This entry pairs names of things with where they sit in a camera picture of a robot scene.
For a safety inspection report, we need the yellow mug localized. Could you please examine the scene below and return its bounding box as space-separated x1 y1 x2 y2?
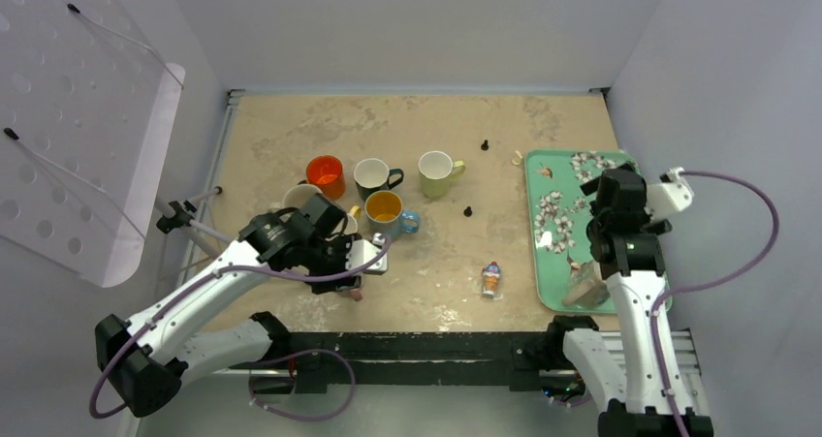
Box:
344 205 363 234

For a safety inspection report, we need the blue glass mug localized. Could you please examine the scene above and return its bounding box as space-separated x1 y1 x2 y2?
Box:
364 190 421 241

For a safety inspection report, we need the white perforated light panel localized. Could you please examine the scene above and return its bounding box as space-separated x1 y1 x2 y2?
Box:
1 0 185 287

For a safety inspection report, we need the tall coral pattern mug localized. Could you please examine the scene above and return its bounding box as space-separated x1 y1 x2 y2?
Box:
281 183 322 209

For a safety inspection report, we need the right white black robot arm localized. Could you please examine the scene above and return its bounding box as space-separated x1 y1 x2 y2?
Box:
544 164 714 436

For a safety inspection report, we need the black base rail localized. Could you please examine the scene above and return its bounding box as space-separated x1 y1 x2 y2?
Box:
243 331 586 400

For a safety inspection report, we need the tripod stand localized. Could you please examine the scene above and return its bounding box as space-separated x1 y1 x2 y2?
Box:
154 185 231 259

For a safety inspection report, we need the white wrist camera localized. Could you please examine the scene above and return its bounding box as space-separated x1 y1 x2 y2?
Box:
646 168 694 223
346 233 391 275

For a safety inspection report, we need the dark green mug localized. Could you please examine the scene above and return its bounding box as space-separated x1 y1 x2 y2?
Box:
354 158 405 202

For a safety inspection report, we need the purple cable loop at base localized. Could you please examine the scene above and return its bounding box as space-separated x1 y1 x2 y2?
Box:
247 348 357 422

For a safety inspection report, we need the pink mug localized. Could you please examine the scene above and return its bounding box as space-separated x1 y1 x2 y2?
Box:
342 288 364 302

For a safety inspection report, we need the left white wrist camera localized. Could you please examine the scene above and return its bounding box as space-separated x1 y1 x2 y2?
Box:
346 233 391 275

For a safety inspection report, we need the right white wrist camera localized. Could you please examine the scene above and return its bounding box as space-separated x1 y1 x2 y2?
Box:
646 168 694 223

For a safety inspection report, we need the light green faceted mug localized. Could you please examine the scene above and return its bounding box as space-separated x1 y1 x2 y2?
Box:
418 150 466 199

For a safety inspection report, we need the orange mug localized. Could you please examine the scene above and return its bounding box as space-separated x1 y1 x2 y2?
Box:
305 155 346 200

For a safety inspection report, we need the ice cream toy figure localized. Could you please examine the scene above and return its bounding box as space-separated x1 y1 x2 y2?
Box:
481 262 501 297

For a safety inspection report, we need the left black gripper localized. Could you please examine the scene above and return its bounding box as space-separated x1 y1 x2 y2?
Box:
301 233 362 294

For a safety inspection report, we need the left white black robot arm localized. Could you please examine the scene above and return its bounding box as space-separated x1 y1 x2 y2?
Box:
89 194 392 419

